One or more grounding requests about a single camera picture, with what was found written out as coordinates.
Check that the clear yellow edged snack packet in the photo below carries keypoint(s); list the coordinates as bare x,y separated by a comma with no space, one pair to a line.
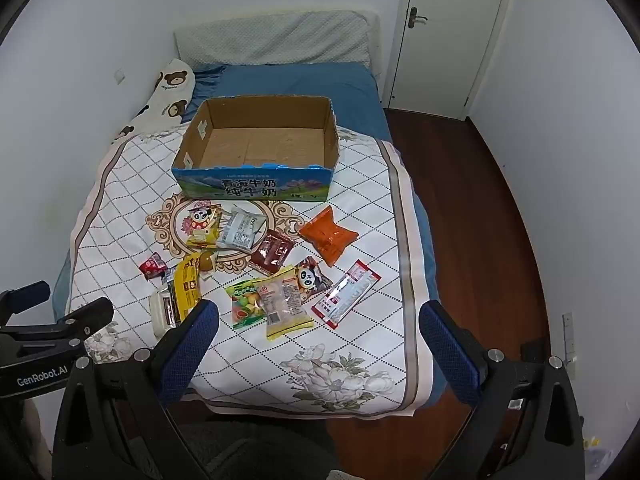
285,305

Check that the white grey snack packet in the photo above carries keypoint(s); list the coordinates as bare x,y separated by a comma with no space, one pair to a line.
240,230

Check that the dark panda snack packet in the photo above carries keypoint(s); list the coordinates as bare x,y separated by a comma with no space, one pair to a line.
312,280

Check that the green fruit candy packet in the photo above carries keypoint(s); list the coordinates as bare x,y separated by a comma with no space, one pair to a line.
242,307

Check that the small red snack packet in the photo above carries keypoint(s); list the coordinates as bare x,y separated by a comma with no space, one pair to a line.
152,266

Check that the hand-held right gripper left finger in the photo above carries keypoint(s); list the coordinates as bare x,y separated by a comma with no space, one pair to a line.
192,345

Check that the yellow panda snack packet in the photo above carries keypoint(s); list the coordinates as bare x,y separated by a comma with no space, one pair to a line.
202,222

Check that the blue bed sheet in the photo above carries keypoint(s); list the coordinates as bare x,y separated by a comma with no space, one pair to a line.
300,82

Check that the grey quilted pillow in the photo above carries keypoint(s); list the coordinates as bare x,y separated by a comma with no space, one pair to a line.
280,35

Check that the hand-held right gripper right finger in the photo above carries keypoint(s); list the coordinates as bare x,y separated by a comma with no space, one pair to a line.
445,355

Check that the yellow brown snack packet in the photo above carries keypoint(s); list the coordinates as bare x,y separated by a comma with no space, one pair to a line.
186,290

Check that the white cake packet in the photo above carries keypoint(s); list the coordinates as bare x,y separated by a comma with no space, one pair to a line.
160,312

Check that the dark red snack packet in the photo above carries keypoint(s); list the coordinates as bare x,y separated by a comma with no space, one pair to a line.
270,252

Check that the white wall outlet strip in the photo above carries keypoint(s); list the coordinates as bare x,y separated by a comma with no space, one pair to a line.
568,335

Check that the cardboard box blue print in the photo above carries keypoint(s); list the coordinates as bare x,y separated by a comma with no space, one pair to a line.
250,187

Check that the white floral printed blanket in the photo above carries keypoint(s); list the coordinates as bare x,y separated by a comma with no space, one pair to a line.
350,200

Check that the orange snack packet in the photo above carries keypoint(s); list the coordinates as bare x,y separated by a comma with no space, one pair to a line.
327,235

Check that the long red white snack packet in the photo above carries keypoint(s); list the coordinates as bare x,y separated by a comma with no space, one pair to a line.
345,294

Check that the clear jelly cup yellow filling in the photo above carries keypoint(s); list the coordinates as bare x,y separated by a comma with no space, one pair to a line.
206,261

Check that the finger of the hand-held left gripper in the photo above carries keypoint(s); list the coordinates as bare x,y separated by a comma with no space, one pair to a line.
87,317
25,297

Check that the white bear print pillow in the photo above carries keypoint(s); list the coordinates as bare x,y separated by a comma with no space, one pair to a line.
170,95

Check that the white door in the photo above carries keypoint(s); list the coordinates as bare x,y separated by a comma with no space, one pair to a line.
450,50

